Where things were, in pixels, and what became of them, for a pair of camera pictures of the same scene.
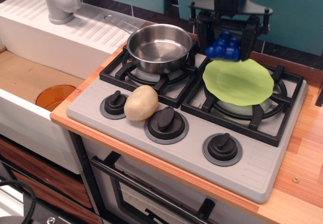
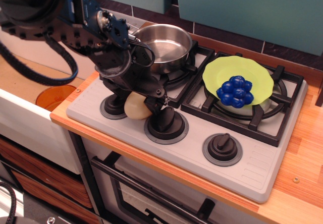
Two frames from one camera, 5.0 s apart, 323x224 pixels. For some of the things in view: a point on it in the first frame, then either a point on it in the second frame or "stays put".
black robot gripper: (230, 8) → (128, 70)
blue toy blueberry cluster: (225, 47) → (235, 92)
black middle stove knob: (167, 127) stays put
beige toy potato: (141, 103) stays put
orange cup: (52, 96) stays put
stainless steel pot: (157, 48) stays put
